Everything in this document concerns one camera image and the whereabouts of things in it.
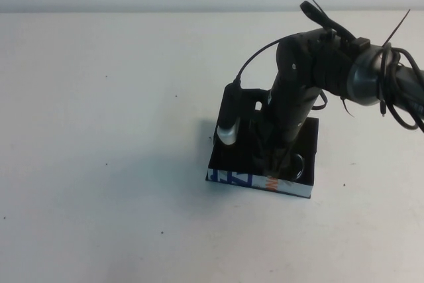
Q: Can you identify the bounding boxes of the black zip tie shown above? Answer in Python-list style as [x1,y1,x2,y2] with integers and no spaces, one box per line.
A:
[339,95,356,119]
[305,0,333,27]
[380,9,411,49]

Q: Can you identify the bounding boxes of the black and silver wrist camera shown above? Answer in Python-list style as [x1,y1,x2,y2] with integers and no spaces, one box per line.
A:
[215,83,241,146]

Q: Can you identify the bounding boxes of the thin black camera cable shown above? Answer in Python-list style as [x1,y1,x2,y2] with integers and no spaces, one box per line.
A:
[233,38,282,89]

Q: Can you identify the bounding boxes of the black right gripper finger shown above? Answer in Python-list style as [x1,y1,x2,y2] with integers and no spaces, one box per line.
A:
[277,147,293,176]
[261,145,278,178]

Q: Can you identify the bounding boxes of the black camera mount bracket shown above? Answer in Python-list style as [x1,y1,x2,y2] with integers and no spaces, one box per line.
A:
[240,87,270,122]

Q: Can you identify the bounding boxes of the black cardboard box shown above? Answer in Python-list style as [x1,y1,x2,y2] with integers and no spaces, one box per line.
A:
[205,116,320,201]

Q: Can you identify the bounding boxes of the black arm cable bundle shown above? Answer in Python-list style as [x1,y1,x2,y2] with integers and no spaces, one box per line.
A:
[377,46,424,130]

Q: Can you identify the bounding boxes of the black framed glasses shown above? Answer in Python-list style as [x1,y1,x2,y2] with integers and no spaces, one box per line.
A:
[288,152,315,183]

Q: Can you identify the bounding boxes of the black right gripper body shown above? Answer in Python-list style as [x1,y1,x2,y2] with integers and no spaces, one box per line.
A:
[260,79,315,151]

